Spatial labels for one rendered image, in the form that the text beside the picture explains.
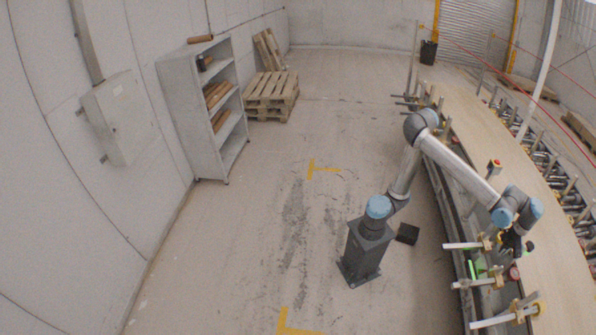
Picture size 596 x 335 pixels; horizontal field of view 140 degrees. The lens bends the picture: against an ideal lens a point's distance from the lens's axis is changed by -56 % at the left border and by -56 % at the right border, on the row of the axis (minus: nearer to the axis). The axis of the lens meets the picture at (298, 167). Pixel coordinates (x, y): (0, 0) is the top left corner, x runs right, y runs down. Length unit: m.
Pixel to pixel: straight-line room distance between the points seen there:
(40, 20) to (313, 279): 2.77
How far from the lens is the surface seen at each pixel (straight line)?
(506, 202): 1.07
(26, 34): 1.83
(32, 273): 1.90
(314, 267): 2.18
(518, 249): 1.29
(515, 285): 1.71
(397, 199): 1.54
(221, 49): 3.10
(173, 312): 2.33
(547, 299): 1.70
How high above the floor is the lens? 1.97
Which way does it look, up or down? 41 degrees down
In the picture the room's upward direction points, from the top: 4 degrees counter-clockwise
